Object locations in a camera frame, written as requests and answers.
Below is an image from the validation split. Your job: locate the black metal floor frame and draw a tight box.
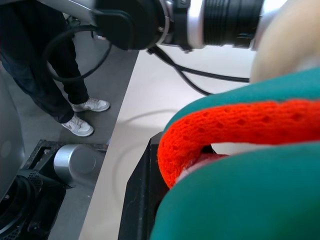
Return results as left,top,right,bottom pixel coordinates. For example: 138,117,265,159
23,139,111,173

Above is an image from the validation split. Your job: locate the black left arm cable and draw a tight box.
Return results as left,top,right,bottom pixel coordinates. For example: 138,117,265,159
174,67,218,96
42,24,113,81
146,46,251,83

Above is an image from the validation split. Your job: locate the beige plush toy pendant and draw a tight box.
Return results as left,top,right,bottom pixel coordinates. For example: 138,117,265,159
249,0,320,83

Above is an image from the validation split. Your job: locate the teal and orange backpack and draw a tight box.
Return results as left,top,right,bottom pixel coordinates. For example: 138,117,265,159
149,67,320,240

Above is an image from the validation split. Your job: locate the person in dark trousers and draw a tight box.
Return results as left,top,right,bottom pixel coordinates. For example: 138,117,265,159
0,0,91,125

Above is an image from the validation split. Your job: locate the white sneaker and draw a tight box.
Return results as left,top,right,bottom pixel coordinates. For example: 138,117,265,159
61,114,95,137
71,97,111,113

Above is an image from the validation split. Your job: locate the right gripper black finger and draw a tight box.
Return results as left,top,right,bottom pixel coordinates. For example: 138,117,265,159
117,131,176,240

